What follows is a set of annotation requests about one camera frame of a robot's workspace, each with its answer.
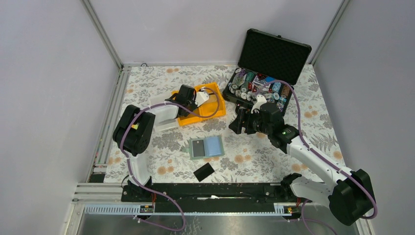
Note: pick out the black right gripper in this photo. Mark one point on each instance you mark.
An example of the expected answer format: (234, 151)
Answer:
(245, 115)

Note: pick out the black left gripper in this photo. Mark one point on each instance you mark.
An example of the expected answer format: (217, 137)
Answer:
(194, 102)

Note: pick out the yellow double storage bin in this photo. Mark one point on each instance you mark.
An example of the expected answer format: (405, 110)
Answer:
(209, 101)

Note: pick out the black credit card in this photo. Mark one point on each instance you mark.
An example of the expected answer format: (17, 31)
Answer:
(203, 172)

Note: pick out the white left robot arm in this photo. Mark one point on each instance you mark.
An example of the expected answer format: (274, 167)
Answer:
(133, 142)

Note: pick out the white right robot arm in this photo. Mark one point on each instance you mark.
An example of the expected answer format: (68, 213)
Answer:
(347, 193)

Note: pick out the orange poker chip stack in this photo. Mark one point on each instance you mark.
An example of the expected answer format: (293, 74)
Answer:
(256, 96)

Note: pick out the white storage bin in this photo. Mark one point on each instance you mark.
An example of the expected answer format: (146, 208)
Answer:
(165, 117)

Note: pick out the black poker chip case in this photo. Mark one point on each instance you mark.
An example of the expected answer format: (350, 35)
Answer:
(269, 65)

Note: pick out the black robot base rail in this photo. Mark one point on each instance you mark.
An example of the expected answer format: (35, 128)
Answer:
(193, 198)

